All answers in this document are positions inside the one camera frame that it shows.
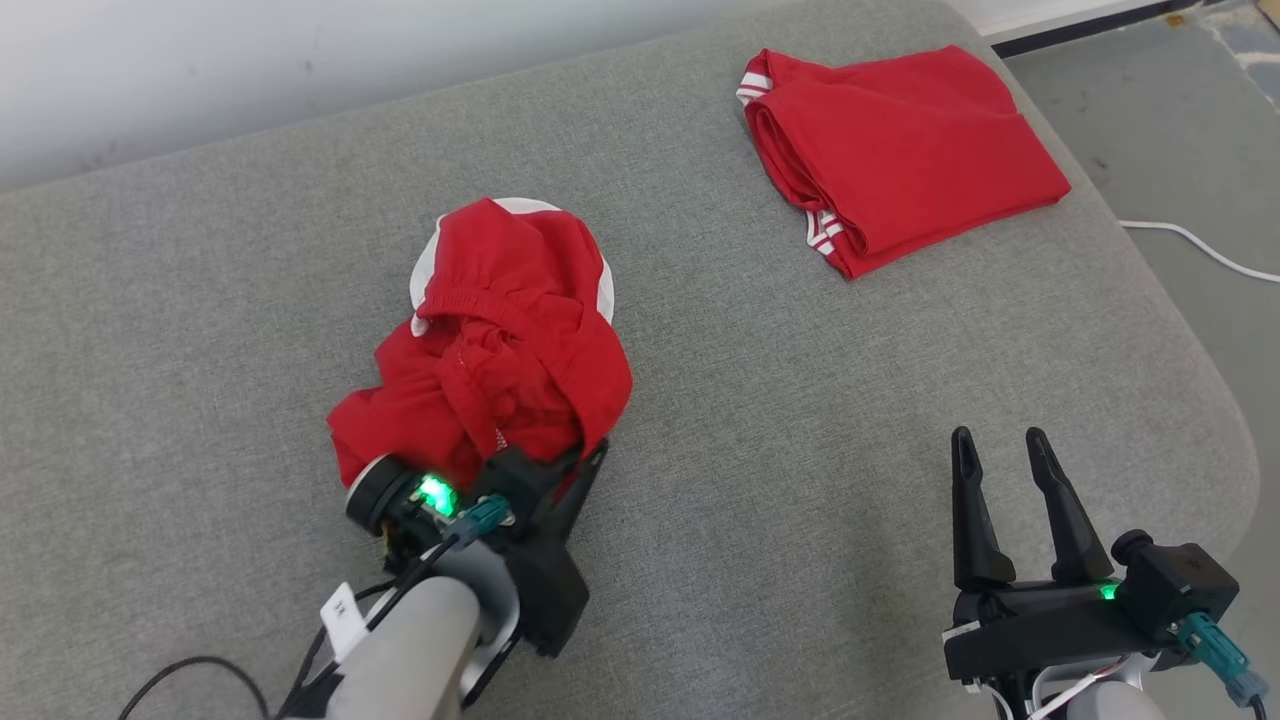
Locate red and white basketball jersey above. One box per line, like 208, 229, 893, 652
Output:
736, 45, 1072, 282

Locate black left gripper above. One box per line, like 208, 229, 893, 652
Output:
479, 437, 610, 660

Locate teal left camera connector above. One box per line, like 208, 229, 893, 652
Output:
445, 494, 517, 546

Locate white cable tag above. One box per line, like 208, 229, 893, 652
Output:
320, 582, 368, 653

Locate dark baseboard strip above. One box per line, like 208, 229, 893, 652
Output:
985, 0, 1203, 59

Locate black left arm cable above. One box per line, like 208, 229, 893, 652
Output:
118, 540, 463, 720

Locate red and white shorts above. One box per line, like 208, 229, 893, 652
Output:
327, 196, 634, 493

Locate teal camera connector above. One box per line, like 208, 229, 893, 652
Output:
1175, 612, 1272, 709
445, 494, 517, 546

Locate white floor cable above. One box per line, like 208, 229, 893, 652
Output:
1117, 219, 1280, 285

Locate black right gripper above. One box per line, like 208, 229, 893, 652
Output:
942, 426, 1162, 694

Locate teal right camera connector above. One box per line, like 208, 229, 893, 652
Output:
1175, 612, 1272, 709

